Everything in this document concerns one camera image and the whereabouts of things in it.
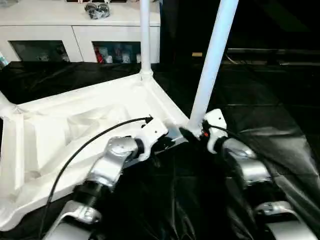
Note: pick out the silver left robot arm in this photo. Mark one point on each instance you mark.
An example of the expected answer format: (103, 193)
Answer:
(112, 160)

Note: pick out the white plastic table leg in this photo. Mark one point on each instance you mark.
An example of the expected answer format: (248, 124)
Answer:
(145, 37)
(212, 62)
(3, 105)

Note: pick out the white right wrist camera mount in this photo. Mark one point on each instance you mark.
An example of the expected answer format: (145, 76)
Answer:
(215, 120)

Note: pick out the white cabinet with glass doors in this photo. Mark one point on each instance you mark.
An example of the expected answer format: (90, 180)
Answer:
(62, 30)

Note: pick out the white plastic table top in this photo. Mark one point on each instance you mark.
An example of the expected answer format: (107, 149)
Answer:
(62, 120)

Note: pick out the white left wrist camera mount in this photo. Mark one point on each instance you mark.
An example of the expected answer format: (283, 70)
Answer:
(153, 130)

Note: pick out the dark object on cabinet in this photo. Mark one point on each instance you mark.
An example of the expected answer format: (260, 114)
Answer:
(98, 10)

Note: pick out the small tan label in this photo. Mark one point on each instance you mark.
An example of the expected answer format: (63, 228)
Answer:
(197, 54)

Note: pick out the red bottle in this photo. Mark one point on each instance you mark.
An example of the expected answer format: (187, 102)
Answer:
(99, 55)

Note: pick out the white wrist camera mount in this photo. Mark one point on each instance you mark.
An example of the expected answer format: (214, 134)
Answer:
(153, 130)
(215, 120)

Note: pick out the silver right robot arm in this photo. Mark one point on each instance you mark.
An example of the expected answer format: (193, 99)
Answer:
(250, 167)

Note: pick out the black mat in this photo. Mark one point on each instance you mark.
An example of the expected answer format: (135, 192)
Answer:
(187, 187)

